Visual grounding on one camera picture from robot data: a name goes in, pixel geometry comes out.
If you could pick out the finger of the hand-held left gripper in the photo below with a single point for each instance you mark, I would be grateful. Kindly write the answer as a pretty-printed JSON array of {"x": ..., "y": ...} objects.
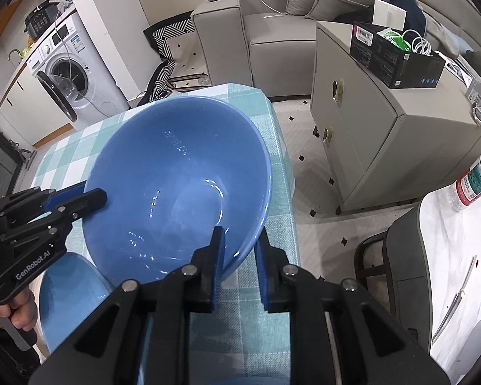
[
  {"x": 66, "y": 196},
  {"x": 86, "y": 204}
]

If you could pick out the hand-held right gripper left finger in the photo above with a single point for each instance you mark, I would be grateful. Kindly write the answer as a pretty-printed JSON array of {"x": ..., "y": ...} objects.
[{"x": 219, "y": 268}]

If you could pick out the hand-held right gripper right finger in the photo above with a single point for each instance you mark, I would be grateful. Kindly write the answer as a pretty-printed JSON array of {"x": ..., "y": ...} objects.
[{"x": 262, "y": 276}]

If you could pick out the blue bowl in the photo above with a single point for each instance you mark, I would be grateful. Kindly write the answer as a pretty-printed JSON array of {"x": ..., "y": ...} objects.
[
  {"x": 72, "y": 308},
  {"x": 176, "y": 192}
]

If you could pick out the person's left hand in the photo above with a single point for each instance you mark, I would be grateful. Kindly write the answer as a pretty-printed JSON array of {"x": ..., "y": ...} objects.
[{"x": 22, "y": 311}]

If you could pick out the floor mop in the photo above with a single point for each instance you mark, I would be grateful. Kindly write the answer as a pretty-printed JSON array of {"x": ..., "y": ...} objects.
[{"x": 26, "y": 154}]

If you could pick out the teal checked tablecloth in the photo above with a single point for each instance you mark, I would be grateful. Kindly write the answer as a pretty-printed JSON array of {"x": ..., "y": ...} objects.
[{"x": 274, "y": 192}]

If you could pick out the white kitchen counter cabinet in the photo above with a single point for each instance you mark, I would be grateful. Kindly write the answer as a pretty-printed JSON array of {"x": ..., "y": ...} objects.
[{"x": 20, "y": 104}]

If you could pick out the white washing machine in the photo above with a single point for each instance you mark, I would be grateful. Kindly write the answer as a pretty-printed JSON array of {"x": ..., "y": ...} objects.
[{"x": 100, "y": 84}]

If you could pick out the dark grey chair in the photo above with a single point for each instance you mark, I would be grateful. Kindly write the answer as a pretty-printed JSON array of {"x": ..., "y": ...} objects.
[{"x": 405, "y": 256}]

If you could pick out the yellow-green teapot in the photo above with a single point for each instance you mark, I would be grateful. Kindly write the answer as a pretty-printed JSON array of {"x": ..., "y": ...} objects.
[{"x": 24, "y": 51}]

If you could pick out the kitchen faucet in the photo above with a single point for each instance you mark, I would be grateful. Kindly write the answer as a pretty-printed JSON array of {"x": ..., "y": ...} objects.
[{"x": 14, "y": 54}]

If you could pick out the black pressure cooker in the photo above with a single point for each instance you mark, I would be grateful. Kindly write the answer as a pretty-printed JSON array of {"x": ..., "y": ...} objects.
[{"x": 42, "y": 20}]

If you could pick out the black-bordered diamond-print rug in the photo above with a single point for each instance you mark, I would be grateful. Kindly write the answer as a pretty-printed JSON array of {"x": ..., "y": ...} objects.
[{"x": 184, "y": 52}]

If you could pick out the grey side cabinet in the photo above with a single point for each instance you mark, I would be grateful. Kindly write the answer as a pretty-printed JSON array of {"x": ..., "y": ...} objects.
[{"x": 384, "y": 136}]

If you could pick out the metal knife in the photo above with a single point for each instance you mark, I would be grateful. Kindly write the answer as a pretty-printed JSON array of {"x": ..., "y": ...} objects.
[{"x": 457, "y": 296}]

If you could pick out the white marble table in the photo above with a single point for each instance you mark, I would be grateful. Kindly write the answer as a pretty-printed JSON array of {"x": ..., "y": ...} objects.
[{"x": 465, "y": 248}]

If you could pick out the grey sofa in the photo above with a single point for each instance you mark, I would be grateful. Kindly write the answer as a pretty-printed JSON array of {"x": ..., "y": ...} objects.
[{"x": 220, "y": 44}]

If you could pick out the clear water bottle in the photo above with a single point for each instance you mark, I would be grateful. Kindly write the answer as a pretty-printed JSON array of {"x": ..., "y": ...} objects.
[{"x": 473, "y": 180}]

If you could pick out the black open box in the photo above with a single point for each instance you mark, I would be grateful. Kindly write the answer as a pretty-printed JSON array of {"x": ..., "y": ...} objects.
[{"x": 409, "y": 70}]

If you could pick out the dark jacket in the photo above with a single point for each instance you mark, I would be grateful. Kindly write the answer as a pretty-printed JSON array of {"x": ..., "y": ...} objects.
[{"x": 415, "y": 12}]

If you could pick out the grey blanket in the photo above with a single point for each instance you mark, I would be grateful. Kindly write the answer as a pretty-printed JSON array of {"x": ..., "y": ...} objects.
[{"x": 461, "y": 36}]

